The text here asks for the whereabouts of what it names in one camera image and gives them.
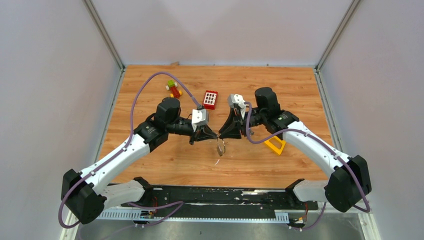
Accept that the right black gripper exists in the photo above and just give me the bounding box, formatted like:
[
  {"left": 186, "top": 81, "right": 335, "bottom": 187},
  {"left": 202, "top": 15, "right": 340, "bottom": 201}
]
[{"left": 218, "top": 107, "right": 267, "bottom": 139}]

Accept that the silver keyring with keys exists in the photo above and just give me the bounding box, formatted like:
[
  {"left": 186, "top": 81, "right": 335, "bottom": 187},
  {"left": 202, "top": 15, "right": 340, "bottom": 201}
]
[{"left": 216, "top": 135, "right": 226, "bottom": 157}]

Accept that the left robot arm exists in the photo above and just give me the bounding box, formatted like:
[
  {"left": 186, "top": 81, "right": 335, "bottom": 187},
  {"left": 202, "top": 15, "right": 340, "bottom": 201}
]
[{"left": 59, "top": 97, "right": 218, "bottom": 225}]

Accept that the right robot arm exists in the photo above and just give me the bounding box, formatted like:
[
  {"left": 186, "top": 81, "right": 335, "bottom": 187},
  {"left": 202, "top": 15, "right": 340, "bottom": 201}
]
[{"left": 219, "top": 87, "right": 372, "bottom": 213}]

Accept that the red window toy brick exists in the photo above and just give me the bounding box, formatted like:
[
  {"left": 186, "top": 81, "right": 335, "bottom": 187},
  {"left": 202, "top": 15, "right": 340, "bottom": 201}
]
[{"left": 202, "top": 90, "right": 218, "bottom": 110}]

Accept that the yellow triangular plastic piece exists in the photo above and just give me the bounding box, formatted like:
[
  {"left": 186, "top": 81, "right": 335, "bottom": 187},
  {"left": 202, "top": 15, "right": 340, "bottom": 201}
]
[{"left": 263, "top": 136, "right": 286, "bottom": 156}]

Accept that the colourful toy brick car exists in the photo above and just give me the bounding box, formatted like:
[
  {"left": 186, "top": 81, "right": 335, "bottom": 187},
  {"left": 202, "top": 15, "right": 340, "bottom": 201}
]
[{"left": 165, "top": 80, "right": 183, "bottom": 99}]

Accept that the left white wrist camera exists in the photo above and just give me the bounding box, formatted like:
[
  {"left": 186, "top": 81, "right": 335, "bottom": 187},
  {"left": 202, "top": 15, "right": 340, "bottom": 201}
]
[{"left": 191, "top": 108, "right": 209, "bottom": 132}]

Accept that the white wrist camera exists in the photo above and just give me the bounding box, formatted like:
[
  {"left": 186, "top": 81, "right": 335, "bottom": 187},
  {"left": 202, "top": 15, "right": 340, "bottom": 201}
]
[
  {"left": 227, "top": 94, "right": 247, "bottom": 120},
  {"left": 191, "top": 108, "right": 209, "bottom": 132}
]

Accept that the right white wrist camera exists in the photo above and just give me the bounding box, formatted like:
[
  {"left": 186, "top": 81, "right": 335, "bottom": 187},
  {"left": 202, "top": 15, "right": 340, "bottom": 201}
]
[{"left": 227, "top": 94, "right": 247, "bottom": 120}]

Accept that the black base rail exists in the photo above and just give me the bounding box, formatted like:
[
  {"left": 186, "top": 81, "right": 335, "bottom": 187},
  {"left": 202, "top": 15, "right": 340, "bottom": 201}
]
[{"left": 135, "top": 185, "right": 319, "bottom": 220}]

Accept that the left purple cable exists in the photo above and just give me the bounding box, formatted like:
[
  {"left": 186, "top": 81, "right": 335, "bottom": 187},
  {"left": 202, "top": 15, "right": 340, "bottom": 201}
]
[{"left": 58, "top": 71, "right": 204, "bottom": 230}]

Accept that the purple cable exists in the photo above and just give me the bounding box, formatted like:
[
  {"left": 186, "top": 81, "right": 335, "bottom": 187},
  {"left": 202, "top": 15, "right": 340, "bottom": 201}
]
[
  {"left": 243, "top": 101, "right": 371, "bottom": 232},
  {"left": 58, "top": 71, "right": 204, "bottom": 230}
]

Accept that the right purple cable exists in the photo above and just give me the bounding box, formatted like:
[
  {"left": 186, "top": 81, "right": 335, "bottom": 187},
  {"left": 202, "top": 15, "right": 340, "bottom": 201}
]
[{"left": 243, "top": 101, "right": 371, "bottom": 232}]

